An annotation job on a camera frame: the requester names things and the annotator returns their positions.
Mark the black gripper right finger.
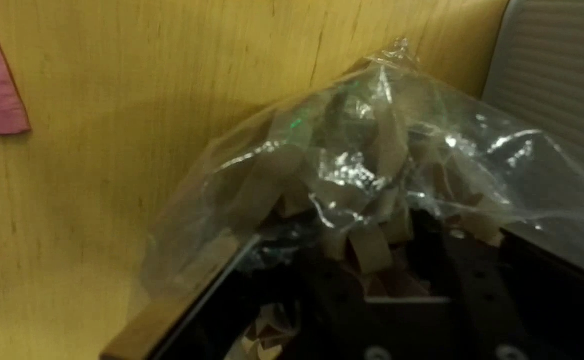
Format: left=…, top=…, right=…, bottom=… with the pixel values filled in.
left=437, top=227, right=546, bottom=360

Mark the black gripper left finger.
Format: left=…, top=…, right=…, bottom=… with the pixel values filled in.
left=267, top=249, right=369, bottom=360

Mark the clear bag of rubber bands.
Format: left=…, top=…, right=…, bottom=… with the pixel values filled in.
left=139, top=43, right=584, bottom=295

